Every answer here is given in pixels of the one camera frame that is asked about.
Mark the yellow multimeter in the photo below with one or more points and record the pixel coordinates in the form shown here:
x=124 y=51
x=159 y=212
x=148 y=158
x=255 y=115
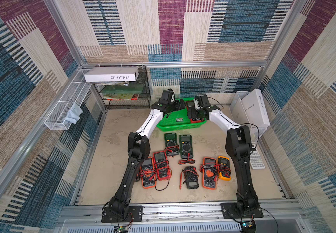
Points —
x=224 y=171

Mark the green book on shelf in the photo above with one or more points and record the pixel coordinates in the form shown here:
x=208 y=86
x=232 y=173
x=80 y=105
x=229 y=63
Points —
x=122 y=89

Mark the orange multimeter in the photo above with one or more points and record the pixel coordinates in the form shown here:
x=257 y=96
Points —
x=209 y=173
x=147 y=174

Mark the white box right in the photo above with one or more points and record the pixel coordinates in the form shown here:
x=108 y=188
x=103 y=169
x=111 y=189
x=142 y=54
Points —
x=255 y=109

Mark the white wire wall basket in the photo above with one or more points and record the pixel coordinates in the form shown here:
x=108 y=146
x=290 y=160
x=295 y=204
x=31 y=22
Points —
x=74 y=93

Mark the white folio box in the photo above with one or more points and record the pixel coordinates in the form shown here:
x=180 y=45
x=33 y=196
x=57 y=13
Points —
x=111 y=74

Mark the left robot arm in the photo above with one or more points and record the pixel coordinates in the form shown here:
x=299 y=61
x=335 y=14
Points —
x=117 y=209

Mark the white calculator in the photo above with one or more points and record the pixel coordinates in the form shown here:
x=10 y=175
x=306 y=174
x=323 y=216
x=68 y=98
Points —
x=256 y=160

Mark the black clamp multimeter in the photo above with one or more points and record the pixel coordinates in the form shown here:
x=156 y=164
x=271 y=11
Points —
x=191 y=177

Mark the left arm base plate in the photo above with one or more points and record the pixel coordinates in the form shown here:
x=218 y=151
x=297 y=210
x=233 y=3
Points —
x=134 y=214

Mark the red black probe leads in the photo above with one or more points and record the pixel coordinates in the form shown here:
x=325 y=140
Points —
x=186 y=161

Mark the green plastic basket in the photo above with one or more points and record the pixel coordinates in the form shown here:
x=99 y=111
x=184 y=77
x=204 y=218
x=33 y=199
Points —
x=177 y=120

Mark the clear plastic bin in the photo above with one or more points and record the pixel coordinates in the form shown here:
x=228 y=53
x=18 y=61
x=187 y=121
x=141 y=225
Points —
x=240 y=116

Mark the green multimeter left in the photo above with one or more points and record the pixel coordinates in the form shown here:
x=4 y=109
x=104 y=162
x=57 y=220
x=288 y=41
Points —
x=172 y=147

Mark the dark green multimeter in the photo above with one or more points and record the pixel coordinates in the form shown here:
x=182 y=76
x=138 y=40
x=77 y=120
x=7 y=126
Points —
x=186 y=145

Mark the black wire shelf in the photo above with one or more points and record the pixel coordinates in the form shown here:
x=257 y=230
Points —
x=127 y=95

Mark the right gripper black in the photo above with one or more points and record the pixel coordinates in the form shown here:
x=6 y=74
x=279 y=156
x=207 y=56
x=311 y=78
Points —
x=193 y=113

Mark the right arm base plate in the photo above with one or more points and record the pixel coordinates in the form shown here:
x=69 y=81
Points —
x=236 y=211

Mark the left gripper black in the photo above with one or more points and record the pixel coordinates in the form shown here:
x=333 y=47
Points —
x=177 y=108

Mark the red multimeter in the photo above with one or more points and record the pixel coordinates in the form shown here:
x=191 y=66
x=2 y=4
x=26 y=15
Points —
x=161 y=165
x=192 y=113

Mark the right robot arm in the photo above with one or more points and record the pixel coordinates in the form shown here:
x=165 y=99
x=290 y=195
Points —
x=238 y=147

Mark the light blue cloth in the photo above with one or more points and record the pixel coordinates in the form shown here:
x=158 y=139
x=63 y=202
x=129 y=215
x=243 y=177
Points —
x=73 y=114

